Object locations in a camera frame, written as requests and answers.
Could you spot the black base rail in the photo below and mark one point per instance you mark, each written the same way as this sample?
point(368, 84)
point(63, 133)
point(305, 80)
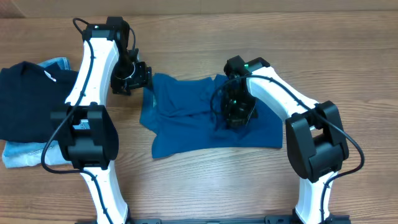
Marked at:
point(211, 221)

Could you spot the folded light blue jeans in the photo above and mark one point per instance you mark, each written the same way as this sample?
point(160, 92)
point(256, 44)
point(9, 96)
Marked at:
point(17, 154)

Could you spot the blue polo shirt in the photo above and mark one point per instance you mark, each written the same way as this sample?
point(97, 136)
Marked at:
point(179, 113)

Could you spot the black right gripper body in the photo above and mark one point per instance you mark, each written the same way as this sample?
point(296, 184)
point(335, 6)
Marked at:
point(237, 119)

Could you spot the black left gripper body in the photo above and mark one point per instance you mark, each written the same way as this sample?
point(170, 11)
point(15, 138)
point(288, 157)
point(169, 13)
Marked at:
point(142, 76)

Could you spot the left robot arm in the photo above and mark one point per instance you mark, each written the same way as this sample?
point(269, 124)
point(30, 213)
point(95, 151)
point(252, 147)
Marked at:
point(84, 130)

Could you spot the folded black shirt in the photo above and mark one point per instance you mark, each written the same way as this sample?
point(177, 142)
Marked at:
point(29, 93)

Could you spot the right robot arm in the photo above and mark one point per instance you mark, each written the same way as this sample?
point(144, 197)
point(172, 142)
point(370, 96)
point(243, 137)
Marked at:
point(316, 147)

